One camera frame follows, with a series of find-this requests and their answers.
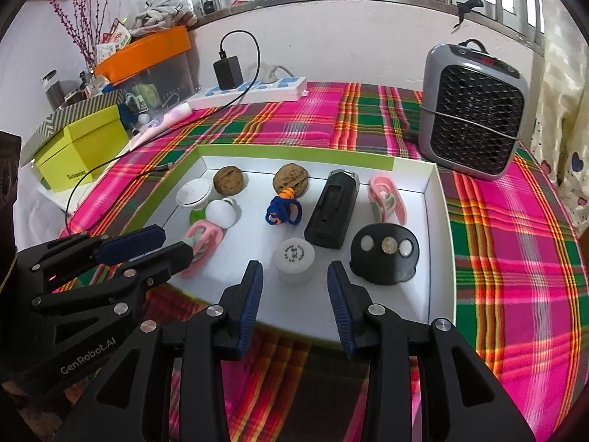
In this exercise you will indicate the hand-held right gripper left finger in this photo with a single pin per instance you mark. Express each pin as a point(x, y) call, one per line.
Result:
point(251, 304)

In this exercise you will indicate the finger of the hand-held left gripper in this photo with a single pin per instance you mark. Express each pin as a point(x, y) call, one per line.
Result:
point(175, 258)
point(133, 244)

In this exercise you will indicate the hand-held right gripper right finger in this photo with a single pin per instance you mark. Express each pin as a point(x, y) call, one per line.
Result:
point(340, 304)

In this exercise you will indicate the large pink green clip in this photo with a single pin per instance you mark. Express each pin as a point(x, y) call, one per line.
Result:
point(207, 239)

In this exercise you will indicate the black and white dome object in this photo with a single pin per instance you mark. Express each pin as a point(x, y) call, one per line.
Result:
point(384, 264)

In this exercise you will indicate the white round jar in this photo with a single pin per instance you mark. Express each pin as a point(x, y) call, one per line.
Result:
point(294, 260)

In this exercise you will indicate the white egg-shaped knob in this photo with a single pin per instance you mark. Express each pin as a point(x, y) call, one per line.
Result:
point(221, 214)

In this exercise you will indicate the white green round stand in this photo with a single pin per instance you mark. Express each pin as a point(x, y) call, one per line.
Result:
point(193, 193)

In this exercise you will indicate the shallow green white box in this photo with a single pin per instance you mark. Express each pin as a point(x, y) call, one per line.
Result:
point(414, 294)

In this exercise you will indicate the black rectangular device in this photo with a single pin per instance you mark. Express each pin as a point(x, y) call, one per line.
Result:
point(331, 212)

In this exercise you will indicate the brown walnut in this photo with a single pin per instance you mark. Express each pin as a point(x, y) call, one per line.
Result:
point(292, 177)
point(230, 182)

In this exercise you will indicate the blue orange knitted toy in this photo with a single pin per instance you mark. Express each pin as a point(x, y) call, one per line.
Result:
point(280, 209)

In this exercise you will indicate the small pink green clip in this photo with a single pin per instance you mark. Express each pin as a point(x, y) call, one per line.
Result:
point(386, 200)

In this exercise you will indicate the yellow-green cardboard box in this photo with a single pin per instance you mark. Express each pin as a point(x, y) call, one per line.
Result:
point(87, 152)

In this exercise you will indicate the pink white tube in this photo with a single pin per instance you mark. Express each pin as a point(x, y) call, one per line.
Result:
point(165, 120)

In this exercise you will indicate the grey striped box lid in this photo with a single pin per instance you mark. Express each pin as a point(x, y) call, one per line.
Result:
point(64, 117)

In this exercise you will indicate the pink green plaid tablecloth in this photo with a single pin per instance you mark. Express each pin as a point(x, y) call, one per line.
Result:
point(506, 262)

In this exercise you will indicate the dark glass jar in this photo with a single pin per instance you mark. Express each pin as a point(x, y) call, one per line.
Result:
point(53, 90)

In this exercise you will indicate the white power strip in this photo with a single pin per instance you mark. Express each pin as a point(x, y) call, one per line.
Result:
point(257, 94)

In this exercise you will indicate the black charger adapter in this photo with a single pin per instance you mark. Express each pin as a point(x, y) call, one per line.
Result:
point(228, 72)

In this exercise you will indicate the clear bin with orange lid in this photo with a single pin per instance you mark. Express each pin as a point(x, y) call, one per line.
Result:
point(147, 50)

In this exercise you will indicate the colourful paper packets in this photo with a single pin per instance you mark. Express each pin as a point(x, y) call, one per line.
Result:
point(112, 39)

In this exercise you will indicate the white plug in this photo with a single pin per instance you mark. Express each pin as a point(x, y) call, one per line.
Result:
point(276, 74)

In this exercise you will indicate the purple dried flower branches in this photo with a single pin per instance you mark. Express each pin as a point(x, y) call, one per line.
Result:
point(78, 23)

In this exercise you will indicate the grey work gloves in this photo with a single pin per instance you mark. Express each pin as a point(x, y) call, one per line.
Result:
point(161, 16)

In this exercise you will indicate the grey fan heater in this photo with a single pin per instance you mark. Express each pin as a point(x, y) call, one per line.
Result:
point(474, 115)

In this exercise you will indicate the cream heart-print curtain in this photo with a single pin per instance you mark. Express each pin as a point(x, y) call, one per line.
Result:
point(566, 147)

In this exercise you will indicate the black clip on windowsill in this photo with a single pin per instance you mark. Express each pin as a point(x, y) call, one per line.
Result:
point(469, 7)

